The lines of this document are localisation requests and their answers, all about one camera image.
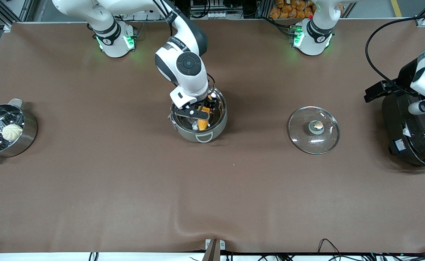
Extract yellow toy corn cob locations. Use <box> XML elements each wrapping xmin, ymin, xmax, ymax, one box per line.
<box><xmin>197</xmin><ymin>105</ymin><xmax>211</xmax><ymax>131</ymax></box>

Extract glass pot lid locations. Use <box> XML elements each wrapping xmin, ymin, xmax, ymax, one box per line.
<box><xmin>288</xmin><ymin>106</ymin><xmax>340</xmax><ymax>155</ymax></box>

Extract steel cooking pot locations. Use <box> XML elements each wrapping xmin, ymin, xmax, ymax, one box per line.
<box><xmin>168</xmin><ymin>85</ymin><xmax>228</xmax><ymax>143</ymax></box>

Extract steel steamer pot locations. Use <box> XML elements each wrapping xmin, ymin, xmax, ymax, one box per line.
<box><xmin>0</xmin><ymin>99</ymin><xmax>38</xmax><ymax>163</ymax></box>

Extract black rice cooker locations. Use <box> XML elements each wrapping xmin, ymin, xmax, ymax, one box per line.
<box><xmin>382</xmin><ymin>92</ymin><xmax>425</xmax><ymax>171</ymax></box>

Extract brown table cloth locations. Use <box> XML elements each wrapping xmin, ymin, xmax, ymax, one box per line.
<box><xmin>0</xmin><ymin>19</ymin><xmax>425</xmax><ymax>253</ymax></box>

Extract bag of orange buns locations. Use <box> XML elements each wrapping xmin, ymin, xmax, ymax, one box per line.
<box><xmin>270</xmin><ymin>0</ymin><xmax>315</xmax><ymax>19</ymax></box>

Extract white steamed bun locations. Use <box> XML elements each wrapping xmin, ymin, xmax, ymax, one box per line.
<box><xmin>1</xmin><ymin>124</ymin><xmax>24</xmax><ymax>142</ymax></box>

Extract black left camera cable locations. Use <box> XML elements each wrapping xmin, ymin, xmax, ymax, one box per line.
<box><xmin>365</xmin><ymin>14</ymin><xmax>425</xmax><ymax>96</ymax></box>

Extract thin black looped cable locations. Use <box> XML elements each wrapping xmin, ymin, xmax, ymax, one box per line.
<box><xmin>318</xmin><ymin>239</ymin><xmax>343</xmax><ymax>254</ymax></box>

